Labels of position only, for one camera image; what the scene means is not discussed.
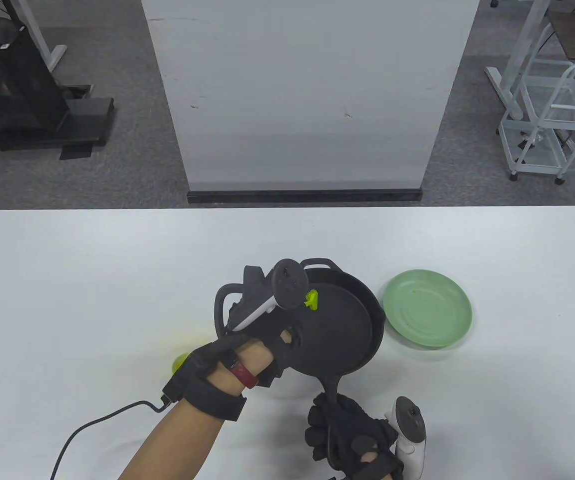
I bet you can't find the person's left hand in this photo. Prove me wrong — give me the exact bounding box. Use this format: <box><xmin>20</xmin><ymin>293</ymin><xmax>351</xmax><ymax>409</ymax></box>
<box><xmin>216</xmin><ymin>300</ymin><xmax>310</xmax><ymax>390</ymax></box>

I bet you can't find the person's right hand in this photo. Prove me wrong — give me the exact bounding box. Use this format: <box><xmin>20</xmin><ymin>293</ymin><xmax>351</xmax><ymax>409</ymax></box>
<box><xmin>304</xmin><ymin>392</ymin><xmax>401</xmax><ymax>468</ymax></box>

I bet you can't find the black cast iron frying pan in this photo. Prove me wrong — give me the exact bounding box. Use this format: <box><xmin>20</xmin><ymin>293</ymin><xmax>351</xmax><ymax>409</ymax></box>
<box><xmin>282</xmin><ymin>257</ymin><xmax>386</xmax><ymax>407</ymax></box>

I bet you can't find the person's left forearm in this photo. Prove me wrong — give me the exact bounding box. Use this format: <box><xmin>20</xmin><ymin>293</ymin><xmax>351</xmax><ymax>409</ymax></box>
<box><xmin>116</xmin><ymin>339</ymin><xmax>274</xmax><ymax>480</ymax></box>

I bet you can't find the red wristband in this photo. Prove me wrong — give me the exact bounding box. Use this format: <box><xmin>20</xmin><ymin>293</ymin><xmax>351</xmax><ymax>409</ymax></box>
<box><xmin>228</xmin><ymin>360</ymin><xmax>260</xmax><ymax>390</ymax></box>

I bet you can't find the white and black right controller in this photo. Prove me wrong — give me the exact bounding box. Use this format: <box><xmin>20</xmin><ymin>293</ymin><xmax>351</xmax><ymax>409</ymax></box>
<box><xmin>384</xmin><ymin>396</ymin><xmax>428</xmax><ymax>480</ymax></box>

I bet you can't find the white and black controller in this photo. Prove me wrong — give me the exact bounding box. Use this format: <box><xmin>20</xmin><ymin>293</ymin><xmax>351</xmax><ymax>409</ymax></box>
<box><xmin>214</xmin><ymin>258</ymin><xmax>310</xmax><ymax>335</ymax></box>
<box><xmin>384</xmin><ymin>396</ymin><xmax>428</xmax><ymax>480</ymax></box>

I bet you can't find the white and black left controller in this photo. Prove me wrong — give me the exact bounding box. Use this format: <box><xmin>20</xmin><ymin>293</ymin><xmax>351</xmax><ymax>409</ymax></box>
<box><xmin>214</xmin><ymin>258</ymin><xmax>310</xmax><ymax>335</ymax></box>

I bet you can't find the green round plate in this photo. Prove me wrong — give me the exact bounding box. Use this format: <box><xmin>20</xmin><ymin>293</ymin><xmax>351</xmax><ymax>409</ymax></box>
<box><xmin>382</xmin><ymin>269</ymin><xmax>473</xmax><ymax>350</ymax></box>

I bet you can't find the black partition base bar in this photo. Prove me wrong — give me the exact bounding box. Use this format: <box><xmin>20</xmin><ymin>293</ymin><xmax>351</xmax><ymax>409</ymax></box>
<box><xmin>187</xmin><ymin>188</ymin><xmax>424</xmax><ymax>205</ymax></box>

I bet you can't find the white partition panel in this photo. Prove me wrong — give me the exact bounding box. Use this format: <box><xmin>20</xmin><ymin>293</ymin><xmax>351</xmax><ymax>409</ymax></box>
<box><xmin>141</xmin><ymin>0</ymin><xmax>481</xmax><ymax>192</ymax></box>

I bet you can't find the white desk leg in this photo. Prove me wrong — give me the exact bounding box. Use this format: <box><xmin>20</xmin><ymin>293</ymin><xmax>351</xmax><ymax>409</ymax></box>
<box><xmin>10</xmin><ymin>0</ymin><xmax>69</xmax><ymax>72</ymax></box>
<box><xmin>485</xmin><ymin>0</ymin><xmax>552</xmax><ymax>122</ymax></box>

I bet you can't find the black computer case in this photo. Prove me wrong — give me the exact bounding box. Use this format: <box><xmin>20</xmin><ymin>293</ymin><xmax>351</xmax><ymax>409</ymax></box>
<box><xmin>0</xmin><ymin>17</ymin><xmax>72</xmax><ymax>140</ymax></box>

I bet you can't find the black cable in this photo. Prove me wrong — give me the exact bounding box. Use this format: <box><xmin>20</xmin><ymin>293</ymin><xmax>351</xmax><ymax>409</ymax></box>
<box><xmin>49</xmin><ymin>397</ymin><xmax>169</xmax><ymax>480</ymax></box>

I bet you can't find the black flat base plate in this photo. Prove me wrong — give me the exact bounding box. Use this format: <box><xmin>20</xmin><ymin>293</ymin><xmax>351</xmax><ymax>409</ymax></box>
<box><xmin>0</xmin><ymin>96</ymin><xmax>116</xmax><ymax>152</ymax></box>

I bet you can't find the white wire cart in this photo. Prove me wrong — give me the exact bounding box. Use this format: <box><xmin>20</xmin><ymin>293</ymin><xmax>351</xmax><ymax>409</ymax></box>
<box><xmin>498</xmin><ymin>60</ymin><xmax>575</xmax><ymax>186</ymax></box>

